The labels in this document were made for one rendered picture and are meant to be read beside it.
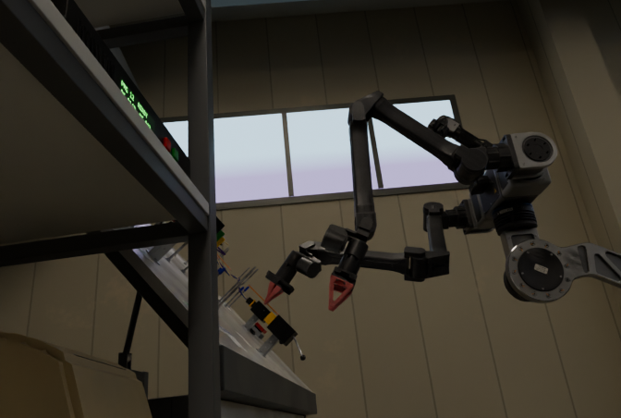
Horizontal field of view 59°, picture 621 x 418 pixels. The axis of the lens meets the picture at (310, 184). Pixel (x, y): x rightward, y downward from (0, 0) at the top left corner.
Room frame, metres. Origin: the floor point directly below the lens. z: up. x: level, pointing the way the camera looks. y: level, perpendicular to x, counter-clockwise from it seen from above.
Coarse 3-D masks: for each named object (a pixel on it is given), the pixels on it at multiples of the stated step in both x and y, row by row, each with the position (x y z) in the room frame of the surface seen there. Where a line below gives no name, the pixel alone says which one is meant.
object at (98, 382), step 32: (0, 352) 0.52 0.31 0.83; (32, 352) 0.52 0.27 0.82; (64, 352) 0.53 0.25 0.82; (0, 384) 0.52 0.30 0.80; (32, 384) 0.52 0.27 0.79; (64, 384) 0.52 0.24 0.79; (96, 384) 0.57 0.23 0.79; (128, 384) 0.66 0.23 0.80; (0, 416) 0.52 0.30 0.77; (32, 416) 0.52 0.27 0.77; (64, 416) 0.52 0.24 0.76; (96, 416) 0.55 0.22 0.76; (128, 416) 0.64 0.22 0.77
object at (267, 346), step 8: (280, 320) 1.39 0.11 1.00; (272, 328) 1.39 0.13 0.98; (280, 328) 1.39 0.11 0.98; (288, 328) 1.39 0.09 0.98; (272, 336) 1.41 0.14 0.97; (280, 336) 1.39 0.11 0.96; (288, 336) 1.39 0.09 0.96; (264, 344) 1.41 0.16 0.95; (272, 344) 1.41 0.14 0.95; (296, 344) 1.41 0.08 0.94; (264, 352) 1.41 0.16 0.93
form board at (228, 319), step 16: (144, 224) 1.70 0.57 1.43; (128, 256) 0.85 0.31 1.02; (144, 256) 0.92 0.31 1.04; (176, 256) 1.71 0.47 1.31; (144, 272) 0.85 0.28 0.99; (160, 272) 0.93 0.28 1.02; (176, 272) 1.22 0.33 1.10; (160, 288) 0.85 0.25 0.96; (176, 288) 0.95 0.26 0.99; (176, 304) 0.84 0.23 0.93; (224, 320) 1.27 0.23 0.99; (240, 320) 1.88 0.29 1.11; (224, 336) 0.99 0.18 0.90; (256, 336) 1.91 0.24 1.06; (240, 352) 1.01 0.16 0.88; (256, 352) 1.31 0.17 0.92; (272, 352) 1.89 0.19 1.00; (272, 368) 1.33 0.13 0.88; (288, 368) 1.97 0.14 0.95; (304, 384) 2.00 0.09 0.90
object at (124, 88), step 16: (64, 0) 0.39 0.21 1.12; (64, 16) 0.38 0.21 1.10; (80, 16) 0.41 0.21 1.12; (80, 32) 0.41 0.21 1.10; (96, 32) 0.44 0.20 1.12; (96, 48) 0.44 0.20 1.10; (112, 64) 0.47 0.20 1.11; (128, 80) 0.52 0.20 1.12; (128, 96) 0.52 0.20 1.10; (144, 112) 0.56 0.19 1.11; (160, 128) 0.61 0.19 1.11; (176, 144) 0.67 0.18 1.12; (176, 160) 0.67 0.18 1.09
